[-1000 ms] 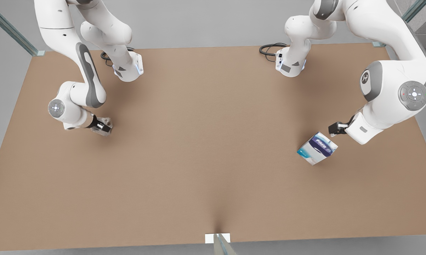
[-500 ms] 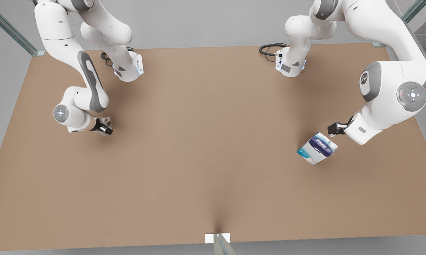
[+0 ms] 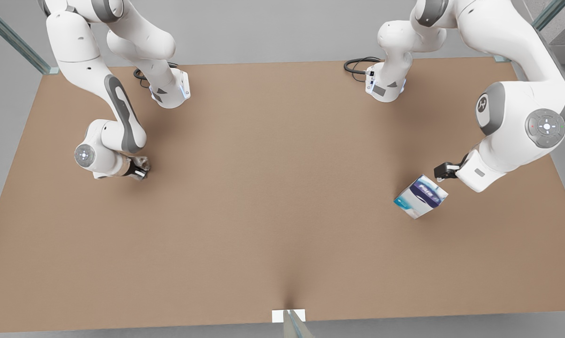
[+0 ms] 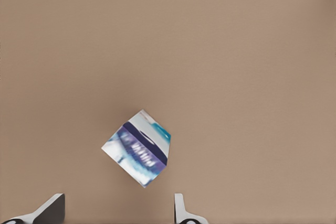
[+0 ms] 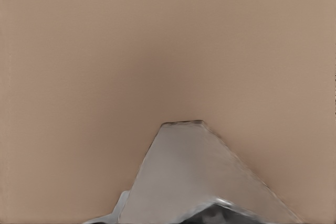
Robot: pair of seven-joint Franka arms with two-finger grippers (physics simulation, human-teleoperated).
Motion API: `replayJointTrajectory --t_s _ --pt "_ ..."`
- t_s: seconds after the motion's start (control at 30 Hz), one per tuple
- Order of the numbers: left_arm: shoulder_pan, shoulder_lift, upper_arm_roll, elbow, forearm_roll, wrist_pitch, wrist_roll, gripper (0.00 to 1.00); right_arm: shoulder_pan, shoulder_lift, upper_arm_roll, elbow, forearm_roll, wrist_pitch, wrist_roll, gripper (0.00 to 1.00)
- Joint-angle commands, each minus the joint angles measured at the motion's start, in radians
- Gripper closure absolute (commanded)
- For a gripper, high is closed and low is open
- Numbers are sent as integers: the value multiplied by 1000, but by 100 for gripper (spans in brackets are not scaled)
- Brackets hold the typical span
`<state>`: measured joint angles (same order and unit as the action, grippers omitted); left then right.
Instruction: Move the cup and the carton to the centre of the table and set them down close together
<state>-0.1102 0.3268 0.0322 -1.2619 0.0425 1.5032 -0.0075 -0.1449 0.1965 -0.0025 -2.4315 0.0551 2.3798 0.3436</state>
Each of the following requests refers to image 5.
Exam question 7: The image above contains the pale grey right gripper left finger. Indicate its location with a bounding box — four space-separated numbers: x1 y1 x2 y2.
83 189 131 224

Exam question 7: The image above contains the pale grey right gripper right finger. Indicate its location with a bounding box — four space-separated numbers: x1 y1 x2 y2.
119 120 303 224

